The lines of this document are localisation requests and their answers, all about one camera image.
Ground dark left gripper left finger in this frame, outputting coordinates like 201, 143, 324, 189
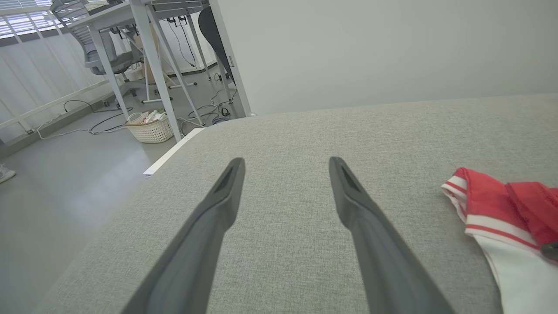
122, 157, 246, 314

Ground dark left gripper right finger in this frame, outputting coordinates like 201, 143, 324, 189
329, 157, 456, 314

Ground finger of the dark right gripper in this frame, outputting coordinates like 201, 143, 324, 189
541, 241, 558, 262

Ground red and white jersey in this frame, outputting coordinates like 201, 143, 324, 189
440, 167, 558, 314

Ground white woven laundry basket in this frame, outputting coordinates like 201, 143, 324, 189
124, 111, 175, 144

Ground clothes pile in basket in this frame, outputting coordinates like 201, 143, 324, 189
127, 110, 168, 126

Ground white metal desk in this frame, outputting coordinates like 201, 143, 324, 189
65, 0, 210, 142

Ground white window railing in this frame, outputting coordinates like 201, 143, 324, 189
0, 9, 115, 144

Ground grey office chair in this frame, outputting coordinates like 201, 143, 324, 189
49, 0, 144, 99

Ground black chair back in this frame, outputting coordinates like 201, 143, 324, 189
198, 7, 236, 85

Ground tangled floor cables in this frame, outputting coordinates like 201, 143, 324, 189
178, 85, 239, 128

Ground black floor cable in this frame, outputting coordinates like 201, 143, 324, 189
64, 99, 133, 136

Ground grey partition edge post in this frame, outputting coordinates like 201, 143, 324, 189
208, 0, 253, 117

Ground black hanging cable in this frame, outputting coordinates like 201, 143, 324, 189
167, 17, 197, 68

